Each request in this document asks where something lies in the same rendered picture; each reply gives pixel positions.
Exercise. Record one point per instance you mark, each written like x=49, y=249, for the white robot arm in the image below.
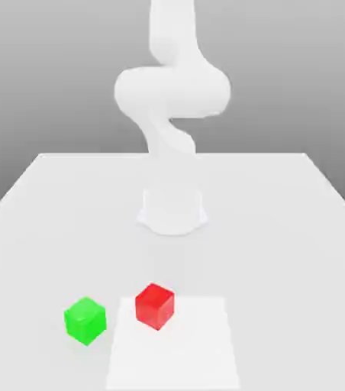
x=172, y=91

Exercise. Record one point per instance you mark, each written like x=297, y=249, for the small red cube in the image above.
x=154, y=306

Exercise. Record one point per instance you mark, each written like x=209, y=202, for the small green cube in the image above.
x=85, y=320

